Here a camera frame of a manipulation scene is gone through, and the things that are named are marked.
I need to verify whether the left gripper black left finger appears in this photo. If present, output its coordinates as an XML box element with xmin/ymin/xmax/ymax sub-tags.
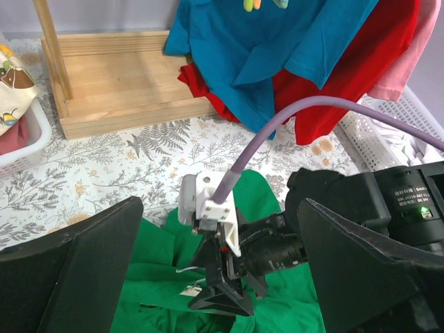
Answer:
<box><xmin>1</xmin><ymin>196</ymin><xmax>143</xmax><ymax>332</ymax></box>

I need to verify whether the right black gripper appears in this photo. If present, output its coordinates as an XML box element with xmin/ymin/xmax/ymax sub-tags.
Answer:
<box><xmin>188</xmin><ymin>214</ymin><xmax>268</xmax><ymax>316</ymax></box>

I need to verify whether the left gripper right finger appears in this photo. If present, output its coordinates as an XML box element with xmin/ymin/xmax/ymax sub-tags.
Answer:
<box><xmin>298</xmin><ymin>199</ymin><xmax>443</xmax><ymax>332</ymax></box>

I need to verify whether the green t shirt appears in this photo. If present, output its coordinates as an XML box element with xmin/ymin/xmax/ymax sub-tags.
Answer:
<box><xmin>110</xmin><ymin>169</ymin><xmax>327</xmax><ymax>333</ymax></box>

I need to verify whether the cream white hanger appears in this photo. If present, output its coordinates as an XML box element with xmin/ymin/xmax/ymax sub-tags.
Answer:
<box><xmin>176</xmin><ymin>266</ymin><xmax>206</xmax><ymax>297</ymax></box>

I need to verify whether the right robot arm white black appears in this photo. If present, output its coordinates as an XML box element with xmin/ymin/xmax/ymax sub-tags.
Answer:
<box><xmin>178</xmin><ymin>162</ymin><xmax>443</xmax><ymax>331</ymax></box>

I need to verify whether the pink t shirt hanging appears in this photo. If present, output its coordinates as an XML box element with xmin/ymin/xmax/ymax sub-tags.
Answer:
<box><xmin>366</xmin><ymin>0</ymin><xmax>441</xmax><ymax>101</ymax></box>

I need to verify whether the blue t shirt hanging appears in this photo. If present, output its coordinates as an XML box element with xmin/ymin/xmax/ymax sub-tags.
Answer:
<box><xmin>164</xmin><ymin>0</ymin><xmax>376</xmax><ymax>132</ymax></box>

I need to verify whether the red t shirt hanging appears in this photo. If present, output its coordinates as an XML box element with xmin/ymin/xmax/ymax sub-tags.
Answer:
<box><xmin>177</xmin><ymin>0</ymin><xmax>421</xmax><ymax>146</ymax></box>

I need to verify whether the green plastic hanger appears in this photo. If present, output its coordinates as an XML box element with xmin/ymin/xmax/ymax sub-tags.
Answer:
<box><xmin>244</xmin><ymin>0</ymin><xmax>254</xmax><ymax>12</ymax></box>

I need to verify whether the orange plastic hanger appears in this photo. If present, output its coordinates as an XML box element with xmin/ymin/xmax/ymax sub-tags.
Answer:
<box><xmin>253</xmin><ymin>0</ymin><xmax>262</xmax><ymax>10</ymax></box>

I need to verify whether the blue plastic hanger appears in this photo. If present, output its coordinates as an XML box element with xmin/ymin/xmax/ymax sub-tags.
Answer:
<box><xmin>273</xmin><ymin>0</ymin><xmax>289</xmax><ymax>9</ymax></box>

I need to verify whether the white cloth in basket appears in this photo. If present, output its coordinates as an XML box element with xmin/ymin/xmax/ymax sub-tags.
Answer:
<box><xmin>372</xmin><ymin>120</ymin><xmax>443</xmax><ymax>166</ymax></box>

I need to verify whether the left white plastic basket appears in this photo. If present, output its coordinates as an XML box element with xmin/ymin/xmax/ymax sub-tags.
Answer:
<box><xmin>0</xmin><ymin>33</ymin><xmax>53</xmax><ymax>178</ymax></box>

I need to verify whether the white plastic basket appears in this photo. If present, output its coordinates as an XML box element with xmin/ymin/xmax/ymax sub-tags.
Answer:
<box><xmin>339</xmin><ymin>87</ymin><xmax>443</xmax><ymax>171</ymax></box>
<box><xmin>0</xmin><ymin>33</ymin><xmax>53</xmax><ymax>178</ymax></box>

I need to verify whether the right white plastic basket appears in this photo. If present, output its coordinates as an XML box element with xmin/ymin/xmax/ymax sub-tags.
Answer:
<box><xmin>339</xmin><ymin>87</ymin><xmax>443</xmax><ymax>171</ymax></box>

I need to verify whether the dark red cloth in basket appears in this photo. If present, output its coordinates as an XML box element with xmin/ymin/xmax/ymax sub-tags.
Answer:
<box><xmin>0</xmin><ymin>117</ymin><xmax>30</xmax><ymax>155</ymax></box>

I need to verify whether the patterned cream cloth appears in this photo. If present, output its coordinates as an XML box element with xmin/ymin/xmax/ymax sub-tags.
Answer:
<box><xmin>0</xmin><ymin>44</ymin><xmax>40</xmax><ymax>135</ymax></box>

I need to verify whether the wooden clothes rack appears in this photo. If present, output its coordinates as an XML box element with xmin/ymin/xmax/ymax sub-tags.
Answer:
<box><xmin>34</xmin><ymin>1</ymin><xmax>214</xmax><ymax>139</ymax></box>

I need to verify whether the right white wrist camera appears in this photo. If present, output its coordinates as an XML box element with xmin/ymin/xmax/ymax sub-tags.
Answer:
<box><xmin>178</xmin><ymin>171</ymin><xmax>241</xmax><ymax>257</ymax></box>

